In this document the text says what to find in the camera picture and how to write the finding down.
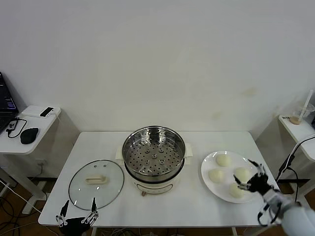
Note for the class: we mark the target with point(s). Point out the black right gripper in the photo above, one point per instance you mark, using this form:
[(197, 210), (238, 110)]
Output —
[(259, 184)]

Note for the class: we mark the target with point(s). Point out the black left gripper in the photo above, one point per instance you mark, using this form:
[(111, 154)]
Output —
[(73, 226)]

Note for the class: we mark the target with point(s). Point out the white steamed baozi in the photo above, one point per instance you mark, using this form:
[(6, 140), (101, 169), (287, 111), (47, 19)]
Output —
[(216, 175), (236, 191), (242, 173), (223, 160)]

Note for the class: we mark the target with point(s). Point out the round glass lid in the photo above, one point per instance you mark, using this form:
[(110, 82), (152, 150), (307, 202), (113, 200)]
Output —
[(110, 182)]

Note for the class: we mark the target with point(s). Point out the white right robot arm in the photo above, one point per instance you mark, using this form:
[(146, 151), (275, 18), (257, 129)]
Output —
[(295, 220)]

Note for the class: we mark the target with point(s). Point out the perforated steel steamer basket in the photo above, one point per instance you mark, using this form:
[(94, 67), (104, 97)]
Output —
[(169, 159)]

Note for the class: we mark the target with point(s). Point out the large white plate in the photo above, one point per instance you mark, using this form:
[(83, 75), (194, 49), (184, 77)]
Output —
[(229, 177)]

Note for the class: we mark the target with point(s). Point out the white side table with cup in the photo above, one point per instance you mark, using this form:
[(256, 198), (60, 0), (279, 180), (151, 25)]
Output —
[(295, 130)]

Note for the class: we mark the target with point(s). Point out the clear plastic drink cup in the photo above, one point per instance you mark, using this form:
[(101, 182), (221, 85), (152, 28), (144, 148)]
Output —
[(296, 119)]

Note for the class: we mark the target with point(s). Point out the cream electric cooker pot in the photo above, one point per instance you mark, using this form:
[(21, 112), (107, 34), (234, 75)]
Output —
[(155, 188)]

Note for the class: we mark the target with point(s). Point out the white work table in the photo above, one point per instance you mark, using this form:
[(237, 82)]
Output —
[(172, 211)]

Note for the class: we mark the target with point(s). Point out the black computer mouse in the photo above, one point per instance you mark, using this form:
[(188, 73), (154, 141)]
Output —
[(29, 135)]

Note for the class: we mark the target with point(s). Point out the white side table with laptop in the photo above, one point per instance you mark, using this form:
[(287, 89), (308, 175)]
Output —
[(14, 147)]

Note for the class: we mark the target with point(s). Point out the white drinking straw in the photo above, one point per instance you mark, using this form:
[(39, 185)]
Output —
[(308, 98)]

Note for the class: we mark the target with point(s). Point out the small black white device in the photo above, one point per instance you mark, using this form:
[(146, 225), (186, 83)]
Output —
[(46, 111)]

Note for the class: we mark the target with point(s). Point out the flat white box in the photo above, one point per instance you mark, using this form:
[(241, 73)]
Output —
[(30, 111)]

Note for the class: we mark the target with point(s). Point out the black laptop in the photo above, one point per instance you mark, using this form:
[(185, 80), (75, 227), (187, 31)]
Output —
[(5, 103)]

